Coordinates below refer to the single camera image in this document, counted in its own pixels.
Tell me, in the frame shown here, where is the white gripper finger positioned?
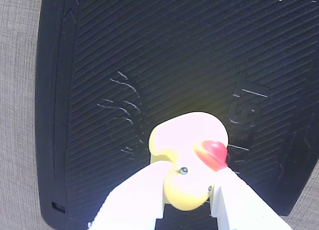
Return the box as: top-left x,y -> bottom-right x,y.
209,164 -> 292,230
87,161 -> 174,230

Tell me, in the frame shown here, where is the yellow rubber duck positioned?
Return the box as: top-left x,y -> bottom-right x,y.
148,111 -> 229,212

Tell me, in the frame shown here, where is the black ribbed plastic tray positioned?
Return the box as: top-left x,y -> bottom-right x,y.
34,0 -> 319,230

